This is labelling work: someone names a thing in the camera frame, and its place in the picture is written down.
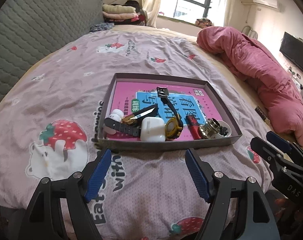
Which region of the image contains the white pill bottle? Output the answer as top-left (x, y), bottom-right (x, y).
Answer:
top-left (103, 109), bottom-right (124, 135)

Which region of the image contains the white earbuds case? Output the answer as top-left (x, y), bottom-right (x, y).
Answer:
top-left (140, 117), bottom-right (166, 142)

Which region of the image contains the black mattress label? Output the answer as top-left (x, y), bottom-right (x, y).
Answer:
top-left (255, 106), bottom-right (271, 126)

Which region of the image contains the pink and blue book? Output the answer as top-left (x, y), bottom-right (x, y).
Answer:
top-left (106, 81), bottom-right (224, 142)

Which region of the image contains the black gold folding knife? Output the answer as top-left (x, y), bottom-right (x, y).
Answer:
top-left (122, 104), bottom-right (158, 126)

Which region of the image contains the black wall television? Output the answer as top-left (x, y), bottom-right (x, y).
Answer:
top-left (279, 32), bottom-right (303, 72)

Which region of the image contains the red quilted comforter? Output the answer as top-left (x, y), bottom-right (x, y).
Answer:
top-left (196, 27), bottom-right (303, 146)

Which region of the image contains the dark patterned cloth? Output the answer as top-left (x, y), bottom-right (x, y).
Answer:
top-left (90, 22), bottom-right (115, 33)

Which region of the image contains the patterned bag on windowsill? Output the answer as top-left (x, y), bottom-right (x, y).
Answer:
top-left (195, 18), bottom-right (214, 29)

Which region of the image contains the stack of folded clothes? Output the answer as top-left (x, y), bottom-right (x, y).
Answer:
top-left (103, 0), bottom-right (146, 26)

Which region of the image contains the grey quilted headboard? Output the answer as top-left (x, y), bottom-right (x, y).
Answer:
top-left (0, 0), bottom-right (104, 102)

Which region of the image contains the white round plastic lid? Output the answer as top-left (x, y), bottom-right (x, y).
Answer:
top-left (214, 120), bottom-right (232, 139)

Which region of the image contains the pink strawberry print bedsheet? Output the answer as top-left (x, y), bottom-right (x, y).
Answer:
top-left (0, 31), bottom-right (272, 239)

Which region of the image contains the grey cardboard box tray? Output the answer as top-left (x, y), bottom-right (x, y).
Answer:
top-left (92, 73), bottom-right (242, 152)

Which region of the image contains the yellow black wristwatch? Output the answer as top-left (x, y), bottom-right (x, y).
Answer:
top-left (156, 86), bottom-right (184, 141)

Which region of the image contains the black small plastic part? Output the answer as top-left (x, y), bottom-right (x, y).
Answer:
top-left (104, 118), bottom-right (141, 137)

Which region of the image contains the white wall air conditioner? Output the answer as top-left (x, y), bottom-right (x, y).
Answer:
top-left (253, 0), bottom-right (278, 9)

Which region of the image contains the red black lighter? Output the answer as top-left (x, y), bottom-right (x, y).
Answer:
top-left (186, 115), bottom-right (202, 140)

